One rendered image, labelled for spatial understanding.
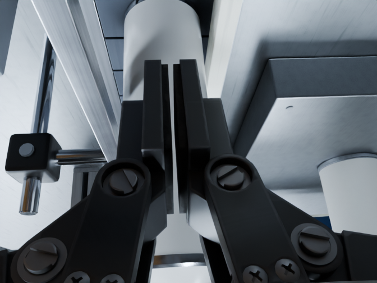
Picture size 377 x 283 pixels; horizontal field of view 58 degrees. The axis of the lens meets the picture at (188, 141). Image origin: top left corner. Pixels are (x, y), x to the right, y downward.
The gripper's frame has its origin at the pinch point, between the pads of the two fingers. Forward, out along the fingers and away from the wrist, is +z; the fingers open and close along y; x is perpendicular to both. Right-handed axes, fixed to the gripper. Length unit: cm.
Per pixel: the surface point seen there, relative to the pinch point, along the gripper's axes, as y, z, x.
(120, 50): -3.4, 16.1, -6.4
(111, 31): -3.8, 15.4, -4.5
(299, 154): 18.5, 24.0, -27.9
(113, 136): -3.4, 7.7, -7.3
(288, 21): 11.3, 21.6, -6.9
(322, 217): 30, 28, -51
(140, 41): -1.5, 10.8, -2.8
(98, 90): -3.3, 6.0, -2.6
